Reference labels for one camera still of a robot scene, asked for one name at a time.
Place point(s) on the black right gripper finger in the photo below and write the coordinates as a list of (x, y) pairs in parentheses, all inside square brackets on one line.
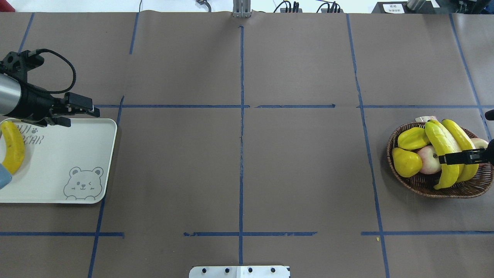
[(467, 157)]

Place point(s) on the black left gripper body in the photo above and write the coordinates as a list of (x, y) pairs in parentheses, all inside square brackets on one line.
[(34, 103)]

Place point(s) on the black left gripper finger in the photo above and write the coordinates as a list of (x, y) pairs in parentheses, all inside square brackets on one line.
[(76, 104), (58, 120)]

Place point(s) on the yellow banana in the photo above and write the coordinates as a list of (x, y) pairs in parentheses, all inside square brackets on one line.
[(15, 148), (444, 143), (464, 142)]

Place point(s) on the brown wicker basket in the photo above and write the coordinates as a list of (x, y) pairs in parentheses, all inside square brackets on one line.
[(423, 184)]

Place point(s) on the pink peach outer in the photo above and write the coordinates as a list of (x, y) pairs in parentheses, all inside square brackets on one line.
[(479, 143)]

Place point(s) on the white bear tray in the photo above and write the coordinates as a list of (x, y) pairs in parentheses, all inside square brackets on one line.
[(63, 165)]

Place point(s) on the pink apple inner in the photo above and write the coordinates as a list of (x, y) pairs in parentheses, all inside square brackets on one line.
[(430, 160)]

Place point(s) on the paper price tag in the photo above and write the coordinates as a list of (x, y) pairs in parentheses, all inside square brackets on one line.
[(425, 118)]

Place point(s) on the yellow starfruit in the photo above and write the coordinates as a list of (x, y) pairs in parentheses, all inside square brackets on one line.
[(412, 139)]

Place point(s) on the yellow pear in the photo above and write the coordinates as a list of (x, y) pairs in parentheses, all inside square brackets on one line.
[(406, 163)]

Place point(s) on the black labelled box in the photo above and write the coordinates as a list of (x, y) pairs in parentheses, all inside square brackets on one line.
[(400, 7)]

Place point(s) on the aluminium frame post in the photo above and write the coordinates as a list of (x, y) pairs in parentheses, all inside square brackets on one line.
[(242, 8)]

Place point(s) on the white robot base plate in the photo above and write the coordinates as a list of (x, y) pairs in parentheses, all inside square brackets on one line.
[(268, 271)]

